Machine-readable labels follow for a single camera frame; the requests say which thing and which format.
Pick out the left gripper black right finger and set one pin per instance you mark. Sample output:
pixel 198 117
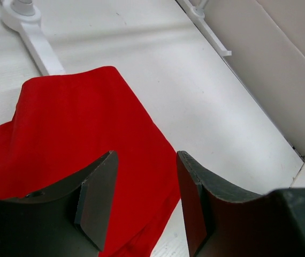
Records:
pixel 222 219

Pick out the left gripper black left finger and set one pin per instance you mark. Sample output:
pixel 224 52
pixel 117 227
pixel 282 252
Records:
pixel 67 218

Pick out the red trousers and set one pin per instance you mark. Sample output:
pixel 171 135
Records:
pixel 62 123

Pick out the white clothes rack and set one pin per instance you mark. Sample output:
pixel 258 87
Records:
pixel 25 18

